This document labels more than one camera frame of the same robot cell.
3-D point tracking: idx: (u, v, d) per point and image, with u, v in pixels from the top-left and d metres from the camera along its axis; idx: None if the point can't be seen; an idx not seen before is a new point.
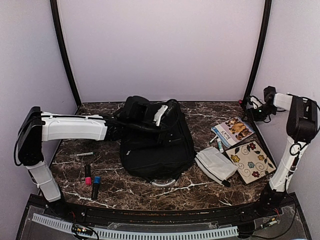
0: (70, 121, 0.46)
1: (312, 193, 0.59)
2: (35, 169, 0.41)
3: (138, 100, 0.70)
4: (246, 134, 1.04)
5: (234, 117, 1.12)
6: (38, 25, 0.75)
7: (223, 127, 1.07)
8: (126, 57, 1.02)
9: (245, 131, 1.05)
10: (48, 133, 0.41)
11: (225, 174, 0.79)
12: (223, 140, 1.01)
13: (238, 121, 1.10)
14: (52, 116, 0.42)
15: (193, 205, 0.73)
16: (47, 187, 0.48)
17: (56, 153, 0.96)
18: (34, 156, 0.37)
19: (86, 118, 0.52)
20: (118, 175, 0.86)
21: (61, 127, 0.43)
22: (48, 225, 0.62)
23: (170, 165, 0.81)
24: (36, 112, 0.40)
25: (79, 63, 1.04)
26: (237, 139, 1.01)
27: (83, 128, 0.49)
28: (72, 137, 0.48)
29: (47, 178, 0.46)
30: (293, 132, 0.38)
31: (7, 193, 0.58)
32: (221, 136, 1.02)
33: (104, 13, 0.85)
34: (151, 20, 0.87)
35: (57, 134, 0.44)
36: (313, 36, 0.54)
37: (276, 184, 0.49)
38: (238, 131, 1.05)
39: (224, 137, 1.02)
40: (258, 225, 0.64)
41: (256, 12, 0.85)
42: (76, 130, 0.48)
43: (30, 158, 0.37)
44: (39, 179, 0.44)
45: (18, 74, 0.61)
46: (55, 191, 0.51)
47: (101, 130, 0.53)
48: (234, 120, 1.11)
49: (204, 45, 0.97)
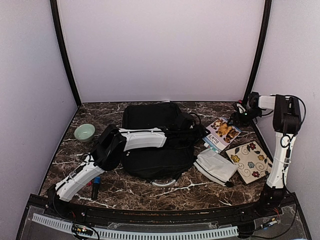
0: (140, 134, 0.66)
1: (312, 194, 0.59)
2: (93, 171, 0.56)
3: (187, 115, 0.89)
4: (233, 134, 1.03)
5: (218, 119, 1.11)
6: (39, 25, 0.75)
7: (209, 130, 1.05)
8: (126, 58, 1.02)
9: (232, 132, 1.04)
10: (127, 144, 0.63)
11: (227, 174, 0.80)
12: (211, 144, 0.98)
13: (223, 122, 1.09)
14: (129, 132, 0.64)
15: (193, 206, 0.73)
16: (72, 189, 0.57)
17: (56, 154, 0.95)
18: (113, 161, 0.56)
19: (152, 131, 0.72)
20: (118, 175, 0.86)
21: (136, 139, 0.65)
22: (48, 225, 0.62)
23: (170, 168, 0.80)
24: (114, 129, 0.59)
25: (79, 64, 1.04)
26: (225, 142, 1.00)
27: (150, 139, 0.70)
28: (143, 144, 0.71)
29: (86, 180, 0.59)
30: (281, 127, 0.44)
31: (7, 193, 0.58)
32: (208, 141, 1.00)
33: (104, 14, 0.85)
34: (151, 21, 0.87)
35: (133, 143, 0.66)
36: (313, 36, 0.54)
37: (274, 181, 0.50)
38: (225, 134, 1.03)
39: (212, 141, 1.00)
40: (258, 225, 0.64)
41: (257, 12, 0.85)
42: (146, 140, 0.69)
43: (110, 163, 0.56)
44: (84, 178, 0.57)
45: (18, 74, 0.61)
46: (72, 195, 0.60)
47: (162, 139, 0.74)
48: (220, 122, 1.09)
49: (204, 45, 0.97)
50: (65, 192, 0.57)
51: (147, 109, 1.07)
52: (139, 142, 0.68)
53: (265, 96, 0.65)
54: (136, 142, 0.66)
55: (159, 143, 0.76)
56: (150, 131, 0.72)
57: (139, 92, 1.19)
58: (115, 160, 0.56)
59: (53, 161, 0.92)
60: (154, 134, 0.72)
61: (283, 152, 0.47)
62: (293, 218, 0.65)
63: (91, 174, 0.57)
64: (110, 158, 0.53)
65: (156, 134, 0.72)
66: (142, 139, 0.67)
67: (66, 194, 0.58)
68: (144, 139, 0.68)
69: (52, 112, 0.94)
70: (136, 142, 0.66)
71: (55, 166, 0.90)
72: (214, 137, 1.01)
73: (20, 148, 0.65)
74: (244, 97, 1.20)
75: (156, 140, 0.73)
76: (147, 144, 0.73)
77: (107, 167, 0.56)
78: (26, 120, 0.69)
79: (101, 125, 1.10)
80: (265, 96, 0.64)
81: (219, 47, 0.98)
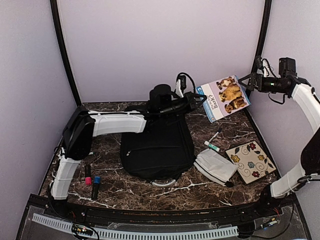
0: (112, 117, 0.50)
1: (313, 195, 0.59)
2: (68, 163, 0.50)
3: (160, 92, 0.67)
4: (236, 104, 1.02)
5: (230, 77, 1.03)
6: (38, 26, 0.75)
7: (212, 89, 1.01)
8: (126, 57, 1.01)
9: (237, 100, 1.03)
10: (97, 129, 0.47)
11: (227, 175, 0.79)
12: (209, 110, 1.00)
13: (232, 85, 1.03)
14: (100, 114, 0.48)
15: (193, 205, 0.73)
16: (61, 184, 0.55)
17: (56, 153, 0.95)
18: (82, 149, 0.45)
19: (128, 114, 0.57)
20: (118, 175, 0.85)
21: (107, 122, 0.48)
22: (48, 225, 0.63)
23: (170, 168, 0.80)
24: (82, 112, 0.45)
25: (79, 64, 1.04)
26: (225, 110, 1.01)
27: (126, 122, 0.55)
28: (117, 129, 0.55)
29: (70, 174, 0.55)
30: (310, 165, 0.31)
31: (7, 194, 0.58)
32: (207, 106, 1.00)
33: (104, 14, 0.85)
34: (150, 20, 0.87)
35: (105, 128, 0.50)
36: (314, 35, 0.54)
37: (276, 194, 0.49)
38: (229, 99, 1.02)
39: (210, 106, 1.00)
40: (258, 225, 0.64)
41: (257, 12, 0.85)
42: (119, 124, 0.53)
43: (79, 151, 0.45)
44: (66, 171, 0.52)
45: (18, 75, 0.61)
46: (63, 190, 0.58)
47: (140, 123, 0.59)
48: (230, 81, 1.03)
49: (204, 45, 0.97)
50: (57, 189, 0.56)
51: None
52: (111, 127, 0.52)
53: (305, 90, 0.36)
54: (109, 127, 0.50)
55: (138, 128, 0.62)
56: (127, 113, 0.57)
57: (139, 92, 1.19)
58: (85, 149, 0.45)
59: (53, 161, 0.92)
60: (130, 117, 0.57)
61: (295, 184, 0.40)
62: (293, 218, 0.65)
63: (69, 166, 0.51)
64: (76, 146, 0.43)
65: (133, 117, 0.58)
66: (115, 123, 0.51)
67: (59, 192, 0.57)
68: (118, 123, 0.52)
69: (52, 112, 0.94)
70: (108, 126, 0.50)
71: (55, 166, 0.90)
72: (215, 102, 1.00)
73: (19, 148, 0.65)
74: None
75: (134, 124, 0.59)
76: (124, 129, 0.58)
77: (76, 155, 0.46)
78: (25, 120, 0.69)
79: None
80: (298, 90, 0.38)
81: (218, 46, 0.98)
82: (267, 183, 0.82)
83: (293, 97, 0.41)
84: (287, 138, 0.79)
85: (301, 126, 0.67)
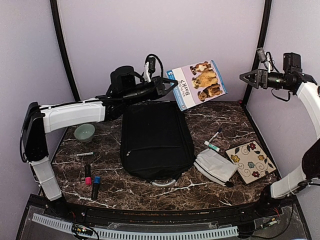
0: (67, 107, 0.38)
1: (314, 196, 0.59)
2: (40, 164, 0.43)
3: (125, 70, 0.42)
4: (211, 92, 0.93)
5: (205, 62, 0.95)
6: (38, 26, 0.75)
7: (185, 74, 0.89)
8: (125, 57, 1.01)
9: (213, 88, 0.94)
10: (50, 124, 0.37)
11: (227, 175, 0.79)
12: (180, 98, 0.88)
13: (207, 72, 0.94)
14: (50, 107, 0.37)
15: (193, 205, 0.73)
16: (48, 185, 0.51)
17: (56, 153, 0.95)
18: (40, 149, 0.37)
19: (83, 102, 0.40)
20: (118, 175, 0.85)
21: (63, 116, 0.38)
22: (48, 224, 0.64)
23: (170, 168, 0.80)
24: (32, 107, 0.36)
25: (79, 64, 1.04)
26: (197, 98, 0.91)
27: (81, 113, 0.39)
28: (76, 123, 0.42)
29: (48, 175, 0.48)
30: (308, 169, 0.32)
31: (6, 193, 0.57)
32: (177, 92, 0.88)
33: (104, 14, 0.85)
34: (150, 20, 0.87)
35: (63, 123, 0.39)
36: (315, 36, 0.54)
37: (277, 194, 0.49)
38: (203, 86, 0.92)
39: (182, 93, 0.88)
40: (257, 225, 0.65)
41: (257, 11, 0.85)
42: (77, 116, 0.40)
43: (36, 152, 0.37)
44: (43, 172, 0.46)
45: (17, 75, 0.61)
46: (55, 189, 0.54)
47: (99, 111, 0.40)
48: (206, 67, 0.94)
49: (204, 45, 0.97)
50: (46, 189, 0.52)
51: (148, 109, 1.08)
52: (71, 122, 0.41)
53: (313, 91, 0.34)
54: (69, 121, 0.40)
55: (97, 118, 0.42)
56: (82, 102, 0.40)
57: None
58: (43, 148, 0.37)
59: (53, 161, 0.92)
60: (85, 105, 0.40)
61: (295, 186, 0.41)
62: (293, 218, 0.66)
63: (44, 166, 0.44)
64: (27, 147, 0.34)
65: (87, 105, 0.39)
66: (71, 116, 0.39)
67: (52, 194, 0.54)
68: (75, 115, 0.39)
69: None
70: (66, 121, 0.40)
71: (55, 166, 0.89)
72: (187, 88, 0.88)
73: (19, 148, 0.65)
74: (244, 97, 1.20)
75: (90, 114, 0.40)
76: (82, 121, 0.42)
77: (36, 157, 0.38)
78: None
79: (102, 125, 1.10)
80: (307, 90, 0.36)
81: (218, 46, 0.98)
82: (267, 183, 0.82)
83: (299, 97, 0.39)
84: (287, 138, 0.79)
85: (302, 126, 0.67)
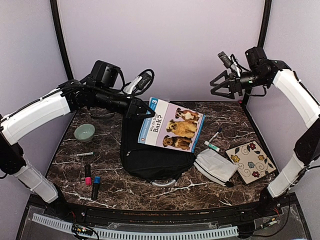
0: (24, 111, 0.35)
1: (315, 196, 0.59)
2: (22, 174, 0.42)
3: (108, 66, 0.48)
4: (178, 143, 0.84)
5: (195, 113, 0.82)
6: (37, 26, 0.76)
7: (167, 110, 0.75)
8: (125, 57, 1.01)
9: (183, 140, 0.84)
10: (13, 135, 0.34)
11: (227, 175, 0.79)
12: (144, 130, 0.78)
13: (190, 122, 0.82)
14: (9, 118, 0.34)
15: (193, 205, 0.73)
16: (41, 189, 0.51)
17: (56, 153, 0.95)
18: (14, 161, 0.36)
19: (41, 100, 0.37)
20: (118, 175, 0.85)
21: (24, 121, 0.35)
22: (48, 225, 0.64)
23: (170, 168, 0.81)
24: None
25: (79, 64, 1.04)
26: (161, 141, 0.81)
27: (41, 111, 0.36)
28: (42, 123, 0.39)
29: (34, 184, 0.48)
30: None
31: (7, 192, 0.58)
32: (147, 123, 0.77)
33: (104, 14, 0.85)
34: (150, 20, 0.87)
35: (27, 128, 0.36)
36: (314, 36, 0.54)
37: (276, 192, 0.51)
38: (176, 133, 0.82)
39: (149, 127, 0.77)
40: (258, 225, 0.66)
41: (257, 12, 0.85)
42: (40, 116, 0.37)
43: (12, 164, 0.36)
44: (29, 178, 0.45)
45: (17, 75, 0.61)
46: (49, 191, 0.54)
47: (60, 102, 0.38)
48: (193, 118, 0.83)
49: (204, 44, 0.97)
50: (39, 193, 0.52)
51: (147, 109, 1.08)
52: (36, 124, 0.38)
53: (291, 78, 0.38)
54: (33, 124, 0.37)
55: (62, 110, 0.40)
56: (39, 99, 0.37)
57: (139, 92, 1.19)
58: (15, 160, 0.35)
59: (53, 161, 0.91)
60: (43, 102, 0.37)
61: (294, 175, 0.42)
62: (293, 218, 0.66)
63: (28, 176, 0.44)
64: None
65: (45, 100, 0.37)
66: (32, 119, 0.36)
67: (48, 196, 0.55)
68: (36, 115, 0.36)
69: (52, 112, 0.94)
70: (30, 126, 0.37)
71: (55, 166, 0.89)
72: (158, 126, 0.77)
73: None
74: (244, 97, 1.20)
75: (52, 108, 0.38)
76: (47, 120, 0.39)
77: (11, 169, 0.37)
78: None
79: (102, 125, 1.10)
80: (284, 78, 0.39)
81: (218, 46, 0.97)
82: (267, 183, 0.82)
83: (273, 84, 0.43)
84: (287, 138, 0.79)
85: (301, 126, 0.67)
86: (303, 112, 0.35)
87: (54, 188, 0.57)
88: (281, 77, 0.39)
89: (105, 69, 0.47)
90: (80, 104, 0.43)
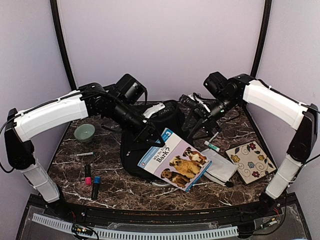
0: (41, 110, 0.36)
1: (315, 195, 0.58)
2: (28, 171, 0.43)
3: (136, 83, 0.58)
4: (176, 180, 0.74)
5: (204, 156, 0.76)
6: (36, 26, 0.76)
7: (177, 146, 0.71)
8: (125, 57, 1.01)
9: (182, 179, 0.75)
10: (25, 132, 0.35)
11: (226, 175, 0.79)
12: (146, 157, 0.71)
13: (195, 163, 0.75)
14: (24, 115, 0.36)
15: (193, 205, 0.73)
16: (44, 189, 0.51)
17: (56, 153, 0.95)
18: (24, 158, 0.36)
19: (59, 100, 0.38)
20: (118, 175, 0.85)
21: (38, 119, 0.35)
22: (48, 225, 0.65)
23: None
24: (10, 116, 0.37)
25: (79, 63, 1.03)
26: (160, 172, 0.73)
27: (57, 112, 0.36)
28: (58, 124, 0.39)
29: (39, 182, 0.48)
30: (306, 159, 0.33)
31: (7, 191, 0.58)
32: (152, 151, 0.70)
33: (104, 13, 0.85)
34: (150, 20, 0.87)
35: (41, 127, 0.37)
36: (314, 36, 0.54)
37: (275, 192, 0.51)
38: (177, 170, 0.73)
39: (153, 156, 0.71)
40: (257, 225, 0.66)
41: (257, 11, 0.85)
42: (55, 116, 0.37)
43: (22, 160, 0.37)
44: (35, 176, 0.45)
45: (17, 75, 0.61)
46: (52, 191, 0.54)
47: (77, 105, 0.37)
48: (200, 160, 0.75)
49: (204, 44, 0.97)
50: (41, 193, 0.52)
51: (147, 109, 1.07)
52: (52, 125, 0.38)
53: (259, 89, 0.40)
54: (48, 124, 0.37)
55: (78, 113, 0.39)
56: (57, 99, 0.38)
57: None
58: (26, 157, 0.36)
59: (53, 161, 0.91)
60: (60, 103, 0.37)
61: (292, 175, 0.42)
62: (293, 218, 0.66)
63: (35, 173, 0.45)
64: (10, 155, 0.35)
65: (63, 102, 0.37)
66: (46, 119, 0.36)
67: (50, 196, 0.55)
68: (52, 116, 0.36)
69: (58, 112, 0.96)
70: (45, 125, 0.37)
71: (55, 166, 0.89)
72: (161, 157, 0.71)
73: None
74: None
75: (68, 110, 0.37)
76: (63, 121, 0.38)
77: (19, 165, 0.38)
78: None
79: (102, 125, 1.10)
80: (253, 90, 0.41)
81: (218, 46, 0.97)
82: (267, 183, 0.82)
83: (244, 99, 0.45)
84: (287, 137, 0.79)
85: None
86: (284, 117, 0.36)
87: (57, 189, 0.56)
88: (251, 91, 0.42)
89: (132, 85, 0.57)
90: (98, 110, 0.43)
